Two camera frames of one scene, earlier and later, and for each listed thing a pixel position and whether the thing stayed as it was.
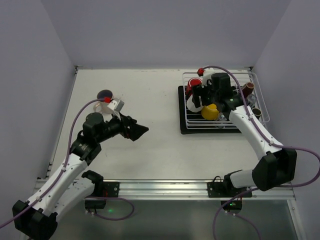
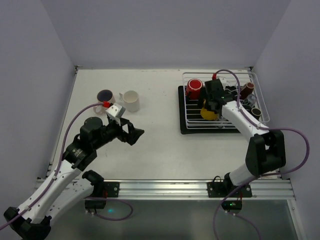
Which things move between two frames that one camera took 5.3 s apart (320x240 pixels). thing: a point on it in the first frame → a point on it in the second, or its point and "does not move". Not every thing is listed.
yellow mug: (210, 112) does not move
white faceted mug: (191, 105) → (131, 98)
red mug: (192, 82) does not move
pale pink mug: (102, 107) does not move
